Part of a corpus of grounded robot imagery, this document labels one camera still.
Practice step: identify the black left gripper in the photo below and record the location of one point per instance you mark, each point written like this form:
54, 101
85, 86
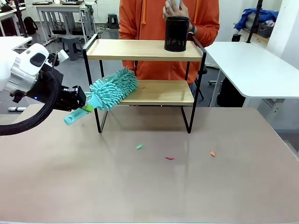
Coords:
66, 98

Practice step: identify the teal microfiber duster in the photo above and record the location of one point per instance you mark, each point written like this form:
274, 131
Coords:
116, 85

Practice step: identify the black mesh pen cup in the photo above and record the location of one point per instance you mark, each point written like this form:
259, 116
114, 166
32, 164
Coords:
176, 35

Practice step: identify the small white object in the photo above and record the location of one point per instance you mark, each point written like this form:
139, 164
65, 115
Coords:
174, 3

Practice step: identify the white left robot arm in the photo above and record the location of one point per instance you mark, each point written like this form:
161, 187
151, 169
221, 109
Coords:
23, 67

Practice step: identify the person left forearm orange sleeve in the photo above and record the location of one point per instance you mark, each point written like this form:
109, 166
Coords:
206, 30

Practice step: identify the person left hand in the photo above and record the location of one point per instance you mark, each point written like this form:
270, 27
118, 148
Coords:
184, 11

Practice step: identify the grey plastic stool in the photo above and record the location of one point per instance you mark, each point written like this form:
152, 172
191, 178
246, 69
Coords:
71, 45

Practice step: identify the green paper scrap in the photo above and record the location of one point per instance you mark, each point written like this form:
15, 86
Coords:
139, 146

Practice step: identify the dark step stool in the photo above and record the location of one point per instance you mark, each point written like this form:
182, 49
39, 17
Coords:
113, 21

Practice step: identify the white desk with grey legs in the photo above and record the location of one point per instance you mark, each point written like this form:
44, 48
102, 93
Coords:
60, 14

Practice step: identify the small white table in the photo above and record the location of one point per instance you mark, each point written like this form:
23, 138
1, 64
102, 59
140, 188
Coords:
14, 42

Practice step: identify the black backpack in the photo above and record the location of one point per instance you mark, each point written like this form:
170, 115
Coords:
30, 25

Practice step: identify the person in orange hoodie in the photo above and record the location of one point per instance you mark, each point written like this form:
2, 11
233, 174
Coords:
140, 23

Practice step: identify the red paper scrap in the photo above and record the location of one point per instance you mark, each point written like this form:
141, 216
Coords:
169, 158

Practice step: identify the black stand pole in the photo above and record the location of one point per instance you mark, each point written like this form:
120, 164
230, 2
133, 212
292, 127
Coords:
21, 18

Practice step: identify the black wristwatch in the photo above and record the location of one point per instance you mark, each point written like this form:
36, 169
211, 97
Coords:
192, 30

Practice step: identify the large orange paper scrap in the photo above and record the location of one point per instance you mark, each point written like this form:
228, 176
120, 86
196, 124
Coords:
212, 153

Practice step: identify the black box under table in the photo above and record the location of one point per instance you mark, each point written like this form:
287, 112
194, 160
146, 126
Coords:
230, 93

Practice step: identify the large white table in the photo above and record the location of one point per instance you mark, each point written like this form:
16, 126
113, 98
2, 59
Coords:
252, 67

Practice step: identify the black tripod pole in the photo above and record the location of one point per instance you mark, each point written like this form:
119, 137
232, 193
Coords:
254, 21

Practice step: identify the blue jacket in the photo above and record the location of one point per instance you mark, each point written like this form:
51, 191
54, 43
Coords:
254, 16

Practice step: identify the grey plastic crate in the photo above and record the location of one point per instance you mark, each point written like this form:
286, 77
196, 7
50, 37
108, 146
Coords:
266, 29

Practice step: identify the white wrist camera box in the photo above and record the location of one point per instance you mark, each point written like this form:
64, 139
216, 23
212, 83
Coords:
62, 56

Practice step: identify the two-tier wood shelf, black frame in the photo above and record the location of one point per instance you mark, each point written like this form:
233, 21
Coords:
140, 50

